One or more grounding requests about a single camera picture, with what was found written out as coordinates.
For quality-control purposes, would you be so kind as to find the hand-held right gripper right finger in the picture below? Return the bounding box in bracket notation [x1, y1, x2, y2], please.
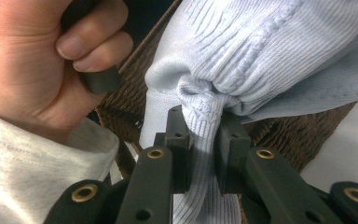
[213, 111, 344, 224]

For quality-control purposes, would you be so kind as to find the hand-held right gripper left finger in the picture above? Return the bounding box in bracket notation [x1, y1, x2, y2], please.
[115, 105, 195, 224]

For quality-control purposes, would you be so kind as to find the light blue tank top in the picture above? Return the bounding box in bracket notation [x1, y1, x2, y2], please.
[138, 0, 358, 224]

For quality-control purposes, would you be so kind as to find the brown wicker basket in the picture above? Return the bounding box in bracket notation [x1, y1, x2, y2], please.
[94, 0, 358, 224]

